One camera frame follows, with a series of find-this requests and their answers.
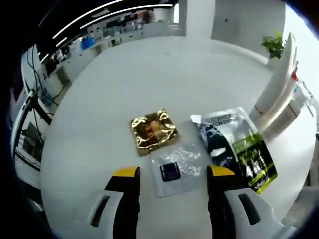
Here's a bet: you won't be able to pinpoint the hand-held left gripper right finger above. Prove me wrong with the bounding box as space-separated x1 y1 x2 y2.
206 164 298 239

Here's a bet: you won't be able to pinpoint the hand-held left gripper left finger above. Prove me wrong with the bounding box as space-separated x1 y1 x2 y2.
79 166 142 239

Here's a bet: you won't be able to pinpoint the clear sachet dark square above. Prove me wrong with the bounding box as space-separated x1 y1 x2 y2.
151 143 202 199

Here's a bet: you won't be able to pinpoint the green black mask packet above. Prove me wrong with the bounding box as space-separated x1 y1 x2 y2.
190 106 279 195

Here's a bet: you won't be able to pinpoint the gold foil sachet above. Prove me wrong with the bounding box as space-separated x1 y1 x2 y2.
129 108 180 157

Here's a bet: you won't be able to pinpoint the large white skincare bottle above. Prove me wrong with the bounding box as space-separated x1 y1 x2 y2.
261 71 313 136

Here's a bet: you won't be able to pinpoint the white skincare tube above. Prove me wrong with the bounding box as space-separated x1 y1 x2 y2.
249 32 299 127

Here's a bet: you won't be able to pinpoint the blue storage bin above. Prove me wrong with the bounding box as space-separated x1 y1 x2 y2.
81 38 96 51

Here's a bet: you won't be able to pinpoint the green plant white pot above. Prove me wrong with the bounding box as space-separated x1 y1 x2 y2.
261 31 286 60

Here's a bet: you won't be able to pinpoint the white counter cabinets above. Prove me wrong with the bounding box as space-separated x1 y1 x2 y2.
87 14 185 48

